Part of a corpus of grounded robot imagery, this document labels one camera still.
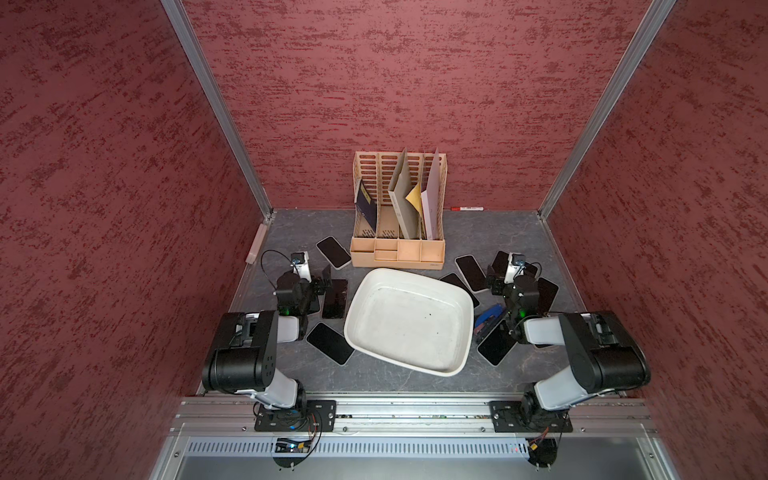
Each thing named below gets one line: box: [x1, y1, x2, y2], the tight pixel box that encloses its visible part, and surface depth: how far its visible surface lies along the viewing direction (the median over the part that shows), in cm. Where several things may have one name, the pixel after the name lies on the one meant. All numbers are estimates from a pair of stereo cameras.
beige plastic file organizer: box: [350, 151, 448, 270], surface depth 103 cm
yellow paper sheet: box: [405, 182, 423, 217], surface depth 91 cm
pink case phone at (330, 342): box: [305, 322, 356, 366], surface depth 88 cm
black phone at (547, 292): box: [537, 277, 560, 316], surface depth 99 cm
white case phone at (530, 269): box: [523, 261, 539, 279], surface depth 106 cm
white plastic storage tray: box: [344, 268, 475, 377], surface depth 92 cm
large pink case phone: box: [476, 319, 518, 367], surface depth 86 cm
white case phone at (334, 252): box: [315, 235, 352, 270], surface depth 109 cm
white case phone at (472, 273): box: [455, 254, 488, 294], surface depth 107 cm
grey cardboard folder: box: [388, 147, 421, 239], surface depth 93 cm
